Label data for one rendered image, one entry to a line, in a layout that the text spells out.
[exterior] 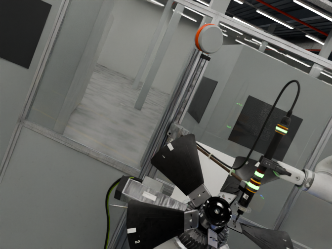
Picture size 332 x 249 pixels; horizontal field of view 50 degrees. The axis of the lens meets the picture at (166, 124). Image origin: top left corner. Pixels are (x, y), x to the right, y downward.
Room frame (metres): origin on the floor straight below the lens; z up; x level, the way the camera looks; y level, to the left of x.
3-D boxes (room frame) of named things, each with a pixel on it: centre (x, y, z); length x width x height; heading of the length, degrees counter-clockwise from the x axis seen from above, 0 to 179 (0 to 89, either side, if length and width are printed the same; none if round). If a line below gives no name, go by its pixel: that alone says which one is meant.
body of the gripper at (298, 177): (1.39, -0.53, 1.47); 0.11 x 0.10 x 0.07; 88
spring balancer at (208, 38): (2.00, -0.02, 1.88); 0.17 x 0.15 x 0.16; 88
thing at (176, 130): (1.92, -0.08, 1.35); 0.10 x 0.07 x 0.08; 33
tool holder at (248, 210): (1.40, -0.41, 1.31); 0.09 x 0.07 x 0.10; 33
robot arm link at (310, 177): (1.39, -0.59, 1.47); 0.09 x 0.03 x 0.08; 178
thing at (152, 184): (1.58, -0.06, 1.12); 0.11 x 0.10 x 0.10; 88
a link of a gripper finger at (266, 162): (1.36, -0.43, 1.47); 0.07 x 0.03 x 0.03; 88
